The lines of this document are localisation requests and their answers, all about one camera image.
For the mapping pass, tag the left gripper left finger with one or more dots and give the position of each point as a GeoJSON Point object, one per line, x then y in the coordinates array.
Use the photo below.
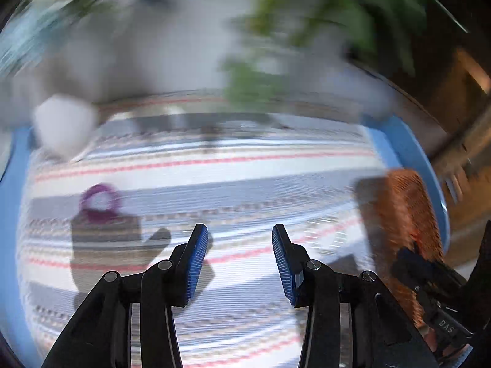
{"type": "Point", "coordinates": [99, 332]}

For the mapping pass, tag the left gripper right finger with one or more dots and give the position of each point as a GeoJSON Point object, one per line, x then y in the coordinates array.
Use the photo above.
{"type": "Point", "coordinates": [382, 335]}

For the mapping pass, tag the brown wicker basket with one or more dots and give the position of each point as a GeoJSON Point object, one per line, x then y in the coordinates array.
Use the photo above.
{"type": "Point", "coordinates": [407, 216]}

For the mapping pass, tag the striped woven table mat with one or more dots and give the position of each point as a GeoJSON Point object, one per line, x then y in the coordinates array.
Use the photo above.
{"type": "Point", "coordinates": [188, 234]}

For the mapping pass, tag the white ribbed vase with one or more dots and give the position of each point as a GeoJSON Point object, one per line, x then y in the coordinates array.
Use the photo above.
{"type": "Point", "coordinates": [65, 126]}

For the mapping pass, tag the green leafy plant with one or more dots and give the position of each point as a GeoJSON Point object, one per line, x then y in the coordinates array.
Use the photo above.
{"type": "Point", "coordinates": [379, 33]}

